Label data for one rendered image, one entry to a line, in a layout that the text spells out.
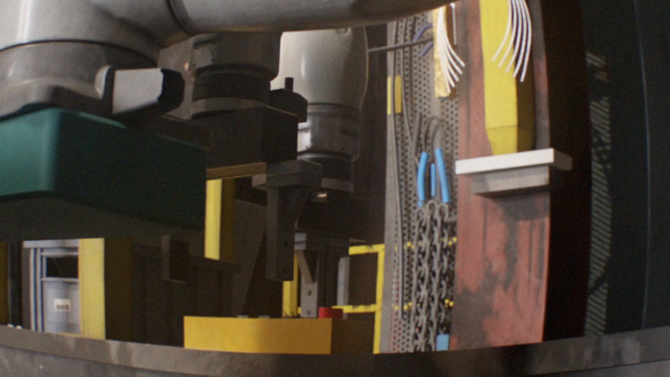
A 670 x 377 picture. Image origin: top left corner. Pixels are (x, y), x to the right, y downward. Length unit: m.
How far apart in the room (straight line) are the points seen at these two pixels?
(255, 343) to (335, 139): 0.26
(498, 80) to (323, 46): 1.52
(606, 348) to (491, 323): 1.88
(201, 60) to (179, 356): 0.44
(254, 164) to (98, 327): 0.67
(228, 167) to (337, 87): 0.34
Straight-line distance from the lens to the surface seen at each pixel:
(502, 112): 2.85
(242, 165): 1.05
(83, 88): 0.75
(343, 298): 9.17
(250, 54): 1.08
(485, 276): 2.93
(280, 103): 1.12
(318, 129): 1.37
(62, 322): 2.22
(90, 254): 1.68
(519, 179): 2.80
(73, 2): 0.77
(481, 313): 2.92
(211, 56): 1.08
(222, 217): 2.51
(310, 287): 1.37
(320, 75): 1.38
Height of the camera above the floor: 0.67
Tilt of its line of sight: 11 degrees up
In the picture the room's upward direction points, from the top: 2 degrees clockwise
